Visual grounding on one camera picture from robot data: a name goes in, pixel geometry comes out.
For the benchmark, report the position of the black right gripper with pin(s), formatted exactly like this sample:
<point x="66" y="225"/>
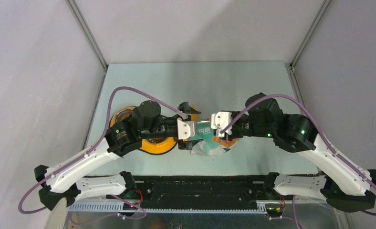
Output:
<point x="234" y="135"/>

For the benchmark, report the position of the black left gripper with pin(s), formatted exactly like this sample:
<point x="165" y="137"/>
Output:
<point x="185" y="108"/>

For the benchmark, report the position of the green white pet food bag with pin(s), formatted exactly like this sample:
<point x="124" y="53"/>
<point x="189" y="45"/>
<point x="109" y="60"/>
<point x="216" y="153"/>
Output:
<point x="209" y="144"/>

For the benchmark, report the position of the yellow plastic scoop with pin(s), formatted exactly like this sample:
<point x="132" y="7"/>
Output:
<point x="194" y="117"/>

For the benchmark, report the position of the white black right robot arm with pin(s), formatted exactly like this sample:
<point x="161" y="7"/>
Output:
<point x="342" y="184"/>

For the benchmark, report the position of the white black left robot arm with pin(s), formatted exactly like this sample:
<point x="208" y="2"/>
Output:
<point x="69" y="179"/>

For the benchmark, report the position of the brown pet food kibble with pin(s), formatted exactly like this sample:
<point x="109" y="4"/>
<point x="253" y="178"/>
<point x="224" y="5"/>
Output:
<point x="156" y="140"/>

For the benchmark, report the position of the yellow double pet bowl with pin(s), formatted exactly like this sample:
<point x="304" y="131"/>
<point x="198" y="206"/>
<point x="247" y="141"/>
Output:
<point x="153" y="146"/>

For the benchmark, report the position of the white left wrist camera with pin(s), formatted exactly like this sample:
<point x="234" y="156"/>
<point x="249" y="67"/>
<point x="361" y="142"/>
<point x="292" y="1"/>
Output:
<point x="186" y="129"/>

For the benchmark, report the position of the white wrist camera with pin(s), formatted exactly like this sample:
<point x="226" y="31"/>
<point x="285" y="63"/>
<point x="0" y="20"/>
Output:
<point x="186" y="129"/>
<point x="219" y="123"/>

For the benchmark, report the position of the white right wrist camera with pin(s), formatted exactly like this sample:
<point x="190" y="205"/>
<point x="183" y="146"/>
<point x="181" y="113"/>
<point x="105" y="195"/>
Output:
<point x="219" y="123"/>

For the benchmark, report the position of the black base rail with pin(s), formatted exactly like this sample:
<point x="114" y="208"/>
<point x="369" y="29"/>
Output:
<point x="203" y="192"/>

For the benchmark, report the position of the aluminium frame rail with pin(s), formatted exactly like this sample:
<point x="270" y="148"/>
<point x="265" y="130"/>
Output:
<point x="119" y="207"/>

